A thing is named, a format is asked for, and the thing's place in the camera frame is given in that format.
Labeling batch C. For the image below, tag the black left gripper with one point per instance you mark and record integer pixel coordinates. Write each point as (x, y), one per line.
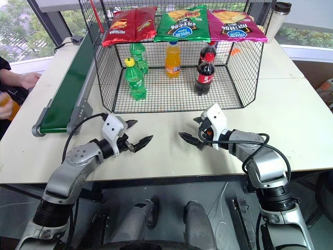
(121, 146)

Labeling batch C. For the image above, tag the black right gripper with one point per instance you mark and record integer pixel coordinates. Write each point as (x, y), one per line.
(206, 135)

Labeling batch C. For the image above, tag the orange drink bottle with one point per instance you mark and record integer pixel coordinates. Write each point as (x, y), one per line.
(14, 108)

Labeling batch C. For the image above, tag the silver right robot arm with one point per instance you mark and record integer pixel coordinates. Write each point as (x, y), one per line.
(268, 166)

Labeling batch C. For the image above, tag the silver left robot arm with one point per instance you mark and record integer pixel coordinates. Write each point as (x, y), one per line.
(75, 166)

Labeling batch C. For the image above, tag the person's black sleeve forearm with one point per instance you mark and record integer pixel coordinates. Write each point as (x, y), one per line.
(7, 75)

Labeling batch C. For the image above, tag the green conveyor belt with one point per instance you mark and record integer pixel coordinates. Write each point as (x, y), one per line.
(66, 88)

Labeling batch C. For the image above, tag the person's left hand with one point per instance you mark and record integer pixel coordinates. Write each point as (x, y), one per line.
(30, 80)

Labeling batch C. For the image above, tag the person's right hand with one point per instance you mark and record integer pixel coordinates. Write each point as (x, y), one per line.
(5, 110)

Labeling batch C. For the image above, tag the green soda bottle yellow cap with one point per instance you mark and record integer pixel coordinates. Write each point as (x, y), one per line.
(135, 83)

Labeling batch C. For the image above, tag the cola bottle red cap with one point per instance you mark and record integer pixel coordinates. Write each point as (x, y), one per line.
(211, 48)
(205, 78)

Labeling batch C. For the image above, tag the orange soda bottle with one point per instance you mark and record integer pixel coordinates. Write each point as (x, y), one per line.
(173, 62)

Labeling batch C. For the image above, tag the grey robot left leg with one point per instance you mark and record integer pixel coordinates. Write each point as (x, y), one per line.
(135, 221)

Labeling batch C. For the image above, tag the grey robot leg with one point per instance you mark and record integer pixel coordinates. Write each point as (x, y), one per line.
(199, 226)
(135, 221)

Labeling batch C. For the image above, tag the small orange object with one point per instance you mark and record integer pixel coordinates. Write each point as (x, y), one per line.
(236, 51)

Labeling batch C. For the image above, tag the grey robot right leg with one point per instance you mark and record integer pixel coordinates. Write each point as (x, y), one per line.
(199, 226)

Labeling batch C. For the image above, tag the green chips bag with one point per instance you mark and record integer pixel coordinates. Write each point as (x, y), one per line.
(182, 26)

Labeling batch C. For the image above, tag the red chips bag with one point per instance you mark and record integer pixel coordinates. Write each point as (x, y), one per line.
(130, 26)

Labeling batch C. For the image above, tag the magenta chips bag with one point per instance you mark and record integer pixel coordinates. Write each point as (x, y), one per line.
(234, 27)

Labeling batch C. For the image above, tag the red rod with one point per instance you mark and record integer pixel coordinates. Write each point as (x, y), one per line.
(98, 18)

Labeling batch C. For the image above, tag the white tumbler black lid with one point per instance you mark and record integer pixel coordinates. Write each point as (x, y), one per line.
(275, 23)

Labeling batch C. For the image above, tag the orange grey box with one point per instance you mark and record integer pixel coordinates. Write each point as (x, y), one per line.
(326, 93)

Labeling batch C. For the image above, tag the black round wheel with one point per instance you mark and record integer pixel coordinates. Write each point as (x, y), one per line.
(325, 198)

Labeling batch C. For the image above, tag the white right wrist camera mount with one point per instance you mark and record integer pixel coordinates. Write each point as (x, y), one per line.
(216, 114)

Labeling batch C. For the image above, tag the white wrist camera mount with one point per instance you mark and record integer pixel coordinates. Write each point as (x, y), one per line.
(216, 114)
(111, 127)

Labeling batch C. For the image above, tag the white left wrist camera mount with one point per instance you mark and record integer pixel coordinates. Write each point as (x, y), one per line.
(111, 127)

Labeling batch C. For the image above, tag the black metal bracket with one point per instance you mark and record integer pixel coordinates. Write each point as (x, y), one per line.
(242, 224)
(100, 229)

